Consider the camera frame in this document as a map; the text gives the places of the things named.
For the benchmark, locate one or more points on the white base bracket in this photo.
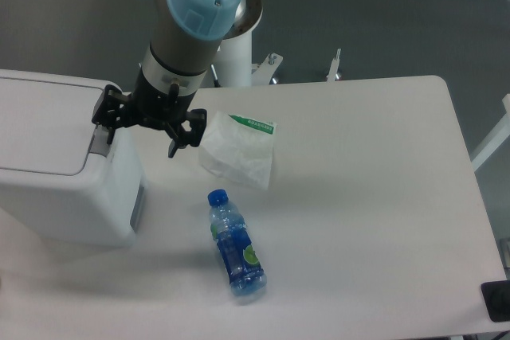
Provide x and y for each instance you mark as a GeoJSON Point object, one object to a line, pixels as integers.
{"type": "Point", "coordinates": [265, 72]}
{"type": "Point", "coordinates": [334, 73]}

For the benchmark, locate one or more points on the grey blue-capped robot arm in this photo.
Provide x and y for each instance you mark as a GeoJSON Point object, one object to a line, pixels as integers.
{"type": "Point", "coordinates": [182, 49]}

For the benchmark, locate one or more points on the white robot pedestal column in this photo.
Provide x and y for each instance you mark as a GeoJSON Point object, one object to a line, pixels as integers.
{"type": "Point", "coordinates": [233, 61]}

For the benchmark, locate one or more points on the white middle base bracket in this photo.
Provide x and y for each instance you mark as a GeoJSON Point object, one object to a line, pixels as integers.
{"type": "Point", "coordinates": [265, 72]}

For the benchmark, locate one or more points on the white trash can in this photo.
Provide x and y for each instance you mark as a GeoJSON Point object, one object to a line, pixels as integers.
{"type": "Point", "coordinates": [63, 176]}

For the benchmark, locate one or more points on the white plastic tissue packet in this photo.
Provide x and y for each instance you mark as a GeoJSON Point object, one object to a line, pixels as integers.
{"type": "Point", "coordinates": [239, 149]}

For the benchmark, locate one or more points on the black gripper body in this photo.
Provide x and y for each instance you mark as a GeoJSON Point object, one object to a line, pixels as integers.
{"type": "Point", "coordinates": [151, 108]}

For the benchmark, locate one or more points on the grey lid push button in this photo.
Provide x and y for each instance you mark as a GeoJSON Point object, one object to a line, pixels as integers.
{"type": "Point", "coordinates": [100, 144]}

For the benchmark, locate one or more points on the white frame post right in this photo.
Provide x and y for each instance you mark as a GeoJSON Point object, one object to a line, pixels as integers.
{"type": "Point", "coordinates": [493, 140]}

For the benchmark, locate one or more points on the white right base bracket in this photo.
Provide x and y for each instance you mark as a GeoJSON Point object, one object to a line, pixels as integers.
{"type": "Point", "coordinates": [334, 73]}

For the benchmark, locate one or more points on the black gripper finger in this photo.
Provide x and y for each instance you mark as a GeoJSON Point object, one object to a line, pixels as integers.
{"type": "Point", "coordinates": [113, 110]}
{"type": "Point", "coordinates": [188, 132]}

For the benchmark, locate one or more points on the white trash can lid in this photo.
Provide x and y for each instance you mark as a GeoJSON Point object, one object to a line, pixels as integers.
{"type": "Point", "coordinates": [46, 127]}

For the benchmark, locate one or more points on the black device at table corner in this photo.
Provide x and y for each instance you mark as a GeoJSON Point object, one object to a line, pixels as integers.
{"type": "Point", "coordinates": [496, 299]}

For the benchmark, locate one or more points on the blue plastic drink bottle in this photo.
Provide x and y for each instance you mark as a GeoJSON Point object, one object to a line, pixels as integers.
{"type": "Point", "coordinates": [229, 232]}

